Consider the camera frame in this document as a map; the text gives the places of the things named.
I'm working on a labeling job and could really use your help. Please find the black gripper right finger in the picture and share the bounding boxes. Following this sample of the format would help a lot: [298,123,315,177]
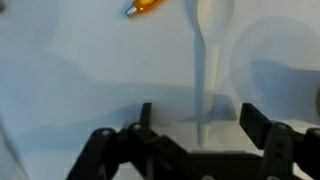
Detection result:
[239,102,320,180]

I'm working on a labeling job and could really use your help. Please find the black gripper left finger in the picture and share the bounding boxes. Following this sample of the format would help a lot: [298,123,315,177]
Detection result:
[66,102,191,180]

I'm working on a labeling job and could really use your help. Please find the white plastic spoon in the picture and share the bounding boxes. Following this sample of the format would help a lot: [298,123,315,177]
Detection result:
[195,0,235,148]

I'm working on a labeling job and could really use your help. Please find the yellow orange pen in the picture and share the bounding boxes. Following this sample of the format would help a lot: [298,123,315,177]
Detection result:
[120,0,166,17]

